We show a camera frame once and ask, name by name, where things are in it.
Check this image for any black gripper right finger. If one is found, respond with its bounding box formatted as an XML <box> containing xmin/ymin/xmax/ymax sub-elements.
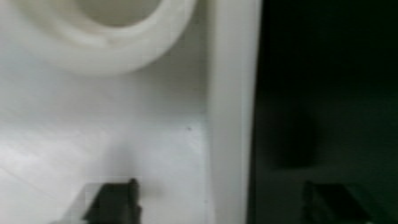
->
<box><xmin>302</xmin><ymin>182</ymin><xmax>372</xmax><ymax>224</ymax></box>

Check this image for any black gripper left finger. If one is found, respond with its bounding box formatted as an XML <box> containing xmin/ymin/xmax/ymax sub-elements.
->
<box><xmin>84</xmin><ymin>179</ymin><xmax>143</xmax><ymax>224</ymax></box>

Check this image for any white square tabletop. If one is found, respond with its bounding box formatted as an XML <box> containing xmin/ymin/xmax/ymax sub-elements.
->
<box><xmin>0</xmin><ymin>0</ymin><xmax>262</xmax><ymax>224</ymax></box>

